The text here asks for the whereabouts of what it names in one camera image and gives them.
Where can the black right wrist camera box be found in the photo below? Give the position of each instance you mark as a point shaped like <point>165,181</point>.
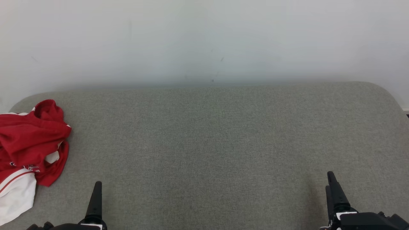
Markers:
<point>364,222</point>

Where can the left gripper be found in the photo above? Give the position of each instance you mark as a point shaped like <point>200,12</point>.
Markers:
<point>94,225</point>

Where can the red white numbered jersey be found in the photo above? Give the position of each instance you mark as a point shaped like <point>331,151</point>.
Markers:
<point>16,198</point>

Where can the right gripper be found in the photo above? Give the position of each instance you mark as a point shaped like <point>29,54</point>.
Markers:
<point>335,220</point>

